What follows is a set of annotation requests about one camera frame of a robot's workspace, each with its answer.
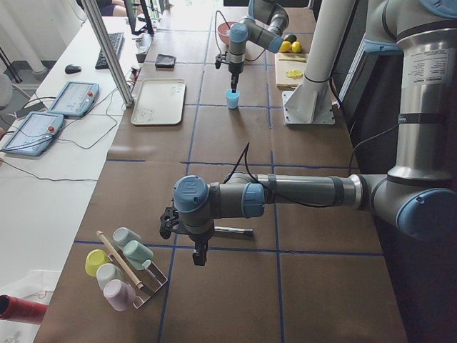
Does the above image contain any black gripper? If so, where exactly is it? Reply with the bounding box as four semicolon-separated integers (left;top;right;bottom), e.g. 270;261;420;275
189;230;214;266
228;62;243;93

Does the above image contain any light blue cup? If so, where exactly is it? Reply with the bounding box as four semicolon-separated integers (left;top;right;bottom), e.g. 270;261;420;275
225;89;240;109

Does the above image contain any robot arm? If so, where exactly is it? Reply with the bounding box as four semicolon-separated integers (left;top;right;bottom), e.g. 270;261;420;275
160;1;456;266
226;1;289;93

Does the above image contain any metal cup rack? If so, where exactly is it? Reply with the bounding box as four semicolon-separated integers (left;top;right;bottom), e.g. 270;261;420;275
109;252;168;309

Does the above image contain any green cup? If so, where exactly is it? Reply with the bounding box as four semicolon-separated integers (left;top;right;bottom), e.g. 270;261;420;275
123;240;154;270

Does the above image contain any grey cup upper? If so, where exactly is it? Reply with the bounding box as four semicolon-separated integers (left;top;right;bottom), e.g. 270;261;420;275
112;227;142;248

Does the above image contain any pink cup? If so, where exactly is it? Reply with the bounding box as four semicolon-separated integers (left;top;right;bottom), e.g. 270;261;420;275
103;279;136;312

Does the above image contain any white cup lower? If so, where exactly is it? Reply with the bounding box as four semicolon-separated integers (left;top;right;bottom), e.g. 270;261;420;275
96;263;124;291

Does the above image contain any yellow cup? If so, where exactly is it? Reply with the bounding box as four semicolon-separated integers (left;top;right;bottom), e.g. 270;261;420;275
84;249;109;277

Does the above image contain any pink bowl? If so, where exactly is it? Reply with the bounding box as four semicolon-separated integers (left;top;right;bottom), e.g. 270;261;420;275
217;21;235;46

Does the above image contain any wooden cutting board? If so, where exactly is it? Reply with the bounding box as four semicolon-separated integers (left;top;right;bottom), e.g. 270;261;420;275
275;53;308;88

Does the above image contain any yellow lemon lower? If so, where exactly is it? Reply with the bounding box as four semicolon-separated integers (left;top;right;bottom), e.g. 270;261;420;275
279;40;292;53

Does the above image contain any yellow lemon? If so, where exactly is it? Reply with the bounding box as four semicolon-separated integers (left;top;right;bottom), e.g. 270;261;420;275
279;40;292;53
291;41;303;54

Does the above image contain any lemon slices stack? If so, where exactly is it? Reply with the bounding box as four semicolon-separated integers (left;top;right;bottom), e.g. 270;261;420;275
285;69;303;79

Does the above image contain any yellow lemon upper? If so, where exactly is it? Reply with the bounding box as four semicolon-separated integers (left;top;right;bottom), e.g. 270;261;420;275
291;41;303;54

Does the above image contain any green avocado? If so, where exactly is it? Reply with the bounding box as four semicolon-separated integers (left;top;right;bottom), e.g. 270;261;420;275
283;34;297;43

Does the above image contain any grey folded cloth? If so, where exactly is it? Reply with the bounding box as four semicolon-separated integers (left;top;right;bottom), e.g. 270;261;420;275
155;54;176;69

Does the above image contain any cream bear tray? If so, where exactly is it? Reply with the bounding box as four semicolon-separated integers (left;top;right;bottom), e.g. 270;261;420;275
131;79;186;126

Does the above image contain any black keyboard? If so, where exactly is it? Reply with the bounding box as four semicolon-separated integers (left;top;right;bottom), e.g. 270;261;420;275
94;31;126;70

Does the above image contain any teach pendant far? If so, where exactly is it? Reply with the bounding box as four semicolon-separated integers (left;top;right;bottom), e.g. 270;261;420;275
48;81;99;117

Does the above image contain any teach pendant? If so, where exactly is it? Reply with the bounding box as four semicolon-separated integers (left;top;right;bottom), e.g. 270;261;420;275
48;81;99;117
1;111;65;156

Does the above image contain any black computer mouse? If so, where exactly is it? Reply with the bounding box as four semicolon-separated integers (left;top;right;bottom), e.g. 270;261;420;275
64;64;81;74

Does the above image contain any red cylinder object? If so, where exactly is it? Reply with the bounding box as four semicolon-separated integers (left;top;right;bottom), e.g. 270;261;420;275
1;294;48;324

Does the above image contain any teach pendant near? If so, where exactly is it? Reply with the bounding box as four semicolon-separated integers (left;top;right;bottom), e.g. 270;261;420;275
1;111;65;156

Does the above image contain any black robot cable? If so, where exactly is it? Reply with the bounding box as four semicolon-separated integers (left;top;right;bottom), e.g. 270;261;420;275
223;141;336;208

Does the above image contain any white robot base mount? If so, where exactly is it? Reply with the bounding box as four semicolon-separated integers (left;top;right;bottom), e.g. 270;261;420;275
282;0;356;125

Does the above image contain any aluminium frame post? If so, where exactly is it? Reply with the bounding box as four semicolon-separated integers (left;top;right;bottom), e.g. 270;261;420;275
81;0;134;108

